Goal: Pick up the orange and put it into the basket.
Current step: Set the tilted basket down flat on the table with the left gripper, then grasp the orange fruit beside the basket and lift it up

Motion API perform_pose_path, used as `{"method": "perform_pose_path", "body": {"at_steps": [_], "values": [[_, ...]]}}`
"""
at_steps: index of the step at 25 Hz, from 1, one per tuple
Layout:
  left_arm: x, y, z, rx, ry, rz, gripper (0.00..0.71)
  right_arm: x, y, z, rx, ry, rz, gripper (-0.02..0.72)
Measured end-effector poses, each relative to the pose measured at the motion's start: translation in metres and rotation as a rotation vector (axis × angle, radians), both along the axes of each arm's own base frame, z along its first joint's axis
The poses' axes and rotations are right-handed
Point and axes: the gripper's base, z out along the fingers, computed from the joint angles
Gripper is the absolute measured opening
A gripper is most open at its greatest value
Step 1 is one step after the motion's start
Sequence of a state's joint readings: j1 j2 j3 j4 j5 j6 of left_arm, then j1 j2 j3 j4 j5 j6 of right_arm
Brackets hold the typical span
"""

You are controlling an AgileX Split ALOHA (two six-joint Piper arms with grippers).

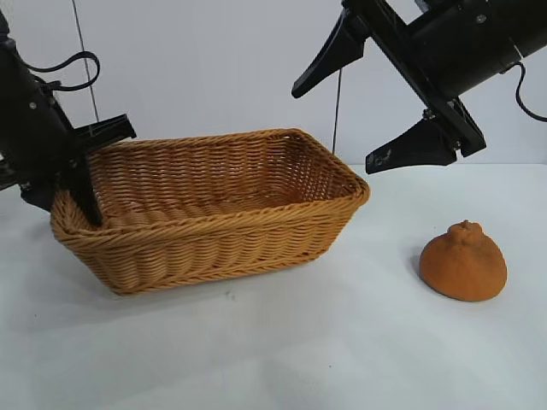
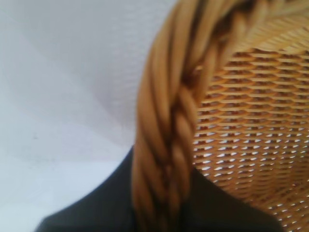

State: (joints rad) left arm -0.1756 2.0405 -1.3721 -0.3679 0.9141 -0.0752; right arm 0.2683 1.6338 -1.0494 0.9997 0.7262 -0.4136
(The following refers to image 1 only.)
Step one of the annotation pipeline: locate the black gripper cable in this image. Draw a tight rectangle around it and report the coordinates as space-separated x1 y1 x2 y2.
24 50 102 93
514 61 547 121

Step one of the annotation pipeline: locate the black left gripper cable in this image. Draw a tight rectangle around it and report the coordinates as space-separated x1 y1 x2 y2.
24 50 102 93

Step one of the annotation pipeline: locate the woven wicker basket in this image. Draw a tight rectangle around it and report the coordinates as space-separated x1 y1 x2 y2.
50 127 371 297

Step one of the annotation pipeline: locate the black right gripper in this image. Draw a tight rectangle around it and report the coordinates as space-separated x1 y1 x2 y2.
291 0 547 175

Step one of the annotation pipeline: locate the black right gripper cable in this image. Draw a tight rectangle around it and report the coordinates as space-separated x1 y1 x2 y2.
514 61 547 121

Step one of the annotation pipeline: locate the orange fruit with knob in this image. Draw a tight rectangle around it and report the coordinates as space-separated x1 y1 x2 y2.
418 219 509 304

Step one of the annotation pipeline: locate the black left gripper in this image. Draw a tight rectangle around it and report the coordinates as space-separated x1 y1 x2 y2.
0 38 138 228

